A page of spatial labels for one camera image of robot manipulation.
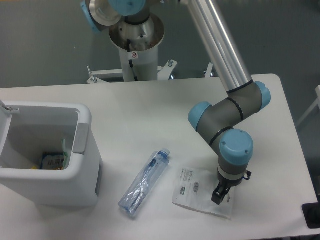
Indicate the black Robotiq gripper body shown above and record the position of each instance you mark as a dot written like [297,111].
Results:
[225,183]

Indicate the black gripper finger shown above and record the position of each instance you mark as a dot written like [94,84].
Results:
[227,194]
[218,195]

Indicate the white plastic packaging bag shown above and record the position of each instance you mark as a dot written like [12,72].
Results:
[193,190]

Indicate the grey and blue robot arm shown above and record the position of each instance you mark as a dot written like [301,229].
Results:
[216,124]

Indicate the white open trash can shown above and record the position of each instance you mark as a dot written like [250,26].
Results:
[29,129]

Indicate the crushed clear plastic bottle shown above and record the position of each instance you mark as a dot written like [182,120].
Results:
[144,182]

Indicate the black device at table edge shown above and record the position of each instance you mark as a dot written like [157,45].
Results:
[311,212]

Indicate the snack wrapper in bin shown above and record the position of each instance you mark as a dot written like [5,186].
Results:
[52,161]

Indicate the white frame at right edge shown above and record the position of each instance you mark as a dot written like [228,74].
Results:
[311,111]

